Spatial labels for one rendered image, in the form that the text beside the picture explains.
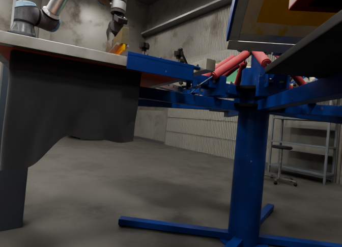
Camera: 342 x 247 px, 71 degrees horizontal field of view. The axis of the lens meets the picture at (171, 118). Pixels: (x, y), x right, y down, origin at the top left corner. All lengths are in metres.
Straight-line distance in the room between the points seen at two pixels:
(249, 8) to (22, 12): 1.38
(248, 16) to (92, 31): 8.13
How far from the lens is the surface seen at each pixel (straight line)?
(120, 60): 0.97
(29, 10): 1.87
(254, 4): 0.99
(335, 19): 0.49
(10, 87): 1.01
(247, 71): 1.67
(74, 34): 8.70
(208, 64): 1.08
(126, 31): 1.11
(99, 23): 9.12
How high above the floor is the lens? 0.75
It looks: 1 degrees up
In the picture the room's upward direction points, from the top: 5 degrees clockwise
